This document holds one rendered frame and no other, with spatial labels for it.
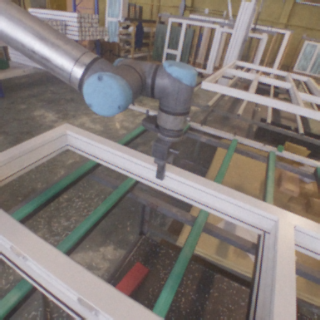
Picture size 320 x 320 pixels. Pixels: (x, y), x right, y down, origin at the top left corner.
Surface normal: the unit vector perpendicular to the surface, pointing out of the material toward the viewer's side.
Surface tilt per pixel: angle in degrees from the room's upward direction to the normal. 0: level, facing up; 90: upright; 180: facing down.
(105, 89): 92
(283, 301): 0
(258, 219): 90
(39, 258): 0
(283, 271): 0
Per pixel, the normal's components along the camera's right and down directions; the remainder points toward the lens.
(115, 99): -0.16, 0.58
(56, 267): 0.12, -0.81
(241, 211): -0.45, 0.47
